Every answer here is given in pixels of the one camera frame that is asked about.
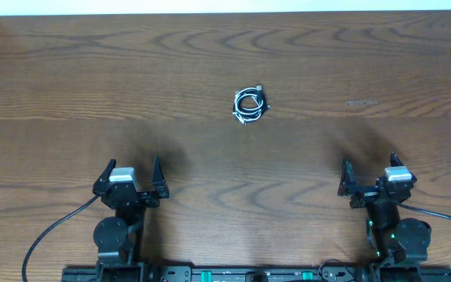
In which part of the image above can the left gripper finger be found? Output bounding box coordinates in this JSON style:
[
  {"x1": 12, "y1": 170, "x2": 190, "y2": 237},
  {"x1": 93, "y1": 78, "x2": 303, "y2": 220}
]
[
  {"x1": 151, "y1": 156, "x2": 166, "y2": 188},
  {"x1": 99, "y1": 159, "x2": 117, "y2": 183}
]

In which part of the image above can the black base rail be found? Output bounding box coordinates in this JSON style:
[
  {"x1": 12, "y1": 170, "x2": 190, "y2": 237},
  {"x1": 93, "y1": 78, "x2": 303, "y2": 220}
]
[{"x1": 60, "y1": 264, "x2": 451, "y2": 282}]

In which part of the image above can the black USB cable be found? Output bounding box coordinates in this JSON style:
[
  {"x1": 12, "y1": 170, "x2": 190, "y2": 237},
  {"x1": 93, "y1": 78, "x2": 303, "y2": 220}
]
[{"x1": 233, "y1": 86, "x2": 270, "y2": 123}]

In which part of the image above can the white USB cable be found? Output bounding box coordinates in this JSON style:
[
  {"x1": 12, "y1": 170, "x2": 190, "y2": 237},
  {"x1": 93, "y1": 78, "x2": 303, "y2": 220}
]
[{"x1": 232, "y1": 85, "x2": 265, "y2": 125}]

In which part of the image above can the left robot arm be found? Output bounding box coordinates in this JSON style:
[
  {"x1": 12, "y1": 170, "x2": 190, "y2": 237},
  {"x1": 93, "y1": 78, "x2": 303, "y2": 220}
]
[{"x1": 92, "y1": 157, "x2": 169, "y2": 281}]

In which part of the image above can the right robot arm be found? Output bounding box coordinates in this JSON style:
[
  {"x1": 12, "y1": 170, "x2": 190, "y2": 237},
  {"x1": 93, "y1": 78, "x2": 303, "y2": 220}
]
[{"x1": 337, "y1": 153, "x2": 431, "y2": 282}]

